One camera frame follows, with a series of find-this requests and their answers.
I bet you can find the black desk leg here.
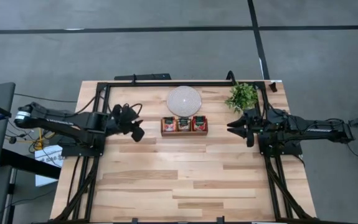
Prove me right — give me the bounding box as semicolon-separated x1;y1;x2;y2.
0;148;62;180

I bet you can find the white cardboard box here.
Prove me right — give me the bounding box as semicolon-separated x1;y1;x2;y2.
34;144;64;187

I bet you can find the wooden tea box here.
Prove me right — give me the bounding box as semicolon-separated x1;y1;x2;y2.
161;115;209;138

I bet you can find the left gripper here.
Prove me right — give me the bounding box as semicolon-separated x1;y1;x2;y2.
106;104;146;143

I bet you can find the black bar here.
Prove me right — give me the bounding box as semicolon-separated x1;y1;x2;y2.
114;73;172;82

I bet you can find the red strawberry tea packet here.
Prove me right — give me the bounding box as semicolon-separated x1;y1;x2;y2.
192;116;207;132

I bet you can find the orange tea packet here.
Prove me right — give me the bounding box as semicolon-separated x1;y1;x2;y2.
163;116;177;133

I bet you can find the round woven white mat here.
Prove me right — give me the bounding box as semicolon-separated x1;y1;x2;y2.
166;85;203;118

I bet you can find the beige tea packet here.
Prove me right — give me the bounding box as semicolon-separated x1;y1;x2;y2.
177;117;192;132

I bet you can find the green plant in white pot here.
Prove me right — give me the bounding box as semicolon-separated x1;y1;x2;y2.
224;82;260;113

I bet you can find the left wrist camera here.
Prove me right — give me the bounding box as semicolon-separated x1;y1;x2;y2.
121;107;138;124

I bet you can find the yellow floor cable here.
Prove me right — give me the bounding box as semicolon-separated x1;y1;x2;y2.
34;127;57;151

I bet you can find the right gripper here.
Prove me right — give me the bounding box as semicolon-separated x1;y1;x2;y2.
227;107;262;148

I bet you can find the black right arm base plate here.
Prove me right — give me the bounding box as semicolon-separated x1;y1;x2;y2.
257;130;304;156

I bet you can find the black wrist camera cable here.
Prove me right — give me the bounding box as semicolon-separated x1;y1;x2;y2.
125;102;144;116

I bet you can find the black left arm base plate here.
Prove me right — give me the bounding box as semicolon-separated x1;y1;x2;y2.
60;136;106;157

